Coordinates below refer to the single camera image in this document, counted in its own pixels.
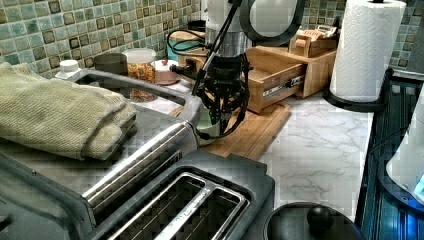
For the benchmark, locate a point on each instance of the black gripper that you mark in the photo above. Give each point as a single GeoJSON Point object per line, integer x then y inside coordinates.
{"type": "Point", "coordinates": [223, 88]}

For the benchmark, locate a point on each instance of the metal cup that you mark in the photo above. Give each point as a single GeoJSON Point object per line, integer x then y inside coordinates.
{"type": "Point", "coordinates": [205, 125]}

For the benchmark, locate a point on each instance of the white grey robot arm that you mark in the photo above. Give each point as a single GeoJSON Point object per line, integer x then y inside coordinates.
{"type": "Point", "coordinates": [233, 27]}

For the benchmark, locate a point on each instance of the bamboo cutting board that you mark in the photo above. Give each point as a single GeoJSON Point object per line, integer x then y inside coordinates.
{"type": "Point", "coordinates": [254, 134]}

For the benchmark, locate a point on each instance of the wooden drawer box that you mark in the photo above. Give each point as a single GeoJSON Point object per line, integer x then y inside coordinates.
{"type": "Point", "coordinates": [318, 70]}

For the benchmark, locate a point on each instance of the open wooden drawer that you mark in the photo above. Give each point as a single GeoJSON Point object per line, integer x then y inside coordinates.
{"type": "Point", "coordinates": [273, 77]}

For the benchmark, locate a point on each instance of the white lid red-knob jar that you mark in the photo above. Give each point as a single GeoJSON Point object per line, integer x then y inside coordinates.
{"type": "Point", "coordinates": [163, 74]}

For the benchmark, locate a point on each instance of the black two-slot toaster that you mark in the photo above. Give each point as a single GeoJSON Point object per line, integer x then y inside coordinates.
{"type": "Point", "coordinates": [200, 197]}

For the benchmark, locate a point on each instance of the teal canister wooden lid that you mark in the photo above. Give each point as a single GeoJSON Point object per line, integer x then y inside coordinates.
{"type": "Point", "coordinates": [181, 40]}

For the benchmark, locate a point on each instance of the black utensil pot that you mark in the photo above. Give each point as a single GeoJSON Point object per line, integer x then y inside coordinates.
{"type": "Point", "coordinates": [197, 25]}

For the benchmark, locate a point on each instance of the clear lid cereal jar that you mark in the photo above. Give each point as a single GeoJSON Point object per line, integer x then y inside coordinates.
{"type": "Point", "coordinates": [141, 66]}

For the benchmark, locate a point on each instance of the wooden tea bag holder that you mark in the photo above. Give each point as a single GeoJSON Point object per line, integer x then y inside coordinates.
{"type": "Point", "coordinates": [313, 42]}

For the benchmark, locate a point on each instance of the dark smoky glass jar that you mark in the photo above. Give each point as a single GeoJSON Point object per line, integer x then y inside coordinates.
{"type": "Point", "coordinates": [115, 63]}

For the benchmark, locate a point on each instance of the black round knobbed lid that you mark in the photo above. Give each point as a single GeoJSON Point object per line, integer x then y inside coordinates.
{"type": "Point", "coordinates": [309, 221]}

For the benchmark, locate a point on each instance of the black paper towel holder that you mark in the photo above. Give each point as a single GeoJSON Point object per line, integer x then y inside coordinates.
{"type": "Point", "coordinates": [360, 100]}

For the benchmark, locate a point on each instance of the beige folded towel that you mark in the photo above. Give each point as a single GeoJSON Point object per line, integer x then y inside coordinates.
{"type": "Point", "coordinates": [61, 117]}

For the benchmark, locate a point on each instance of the white cap spice bottle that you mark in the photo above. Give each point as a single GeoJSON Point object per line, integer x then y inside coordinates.
{"type": "Point", "coordinates": [67, 69]}

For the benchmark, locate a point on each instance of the white paper towel roll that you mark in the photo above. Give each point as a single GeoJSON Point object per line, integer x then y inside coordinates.
{"type": "Point", "coordinates": [365, 50]}

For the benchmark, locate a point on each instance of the white appliance at right edge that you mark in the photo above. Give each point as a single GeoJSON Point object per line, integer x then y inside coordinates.
{"type": "Point", "coordinates": [402, 173]}

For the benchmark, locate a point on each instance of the stainless steel toaster oven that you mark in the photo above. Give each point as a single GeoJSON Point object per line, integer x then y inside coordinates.
{"type": "Point", "coordinates": [45, 196]}

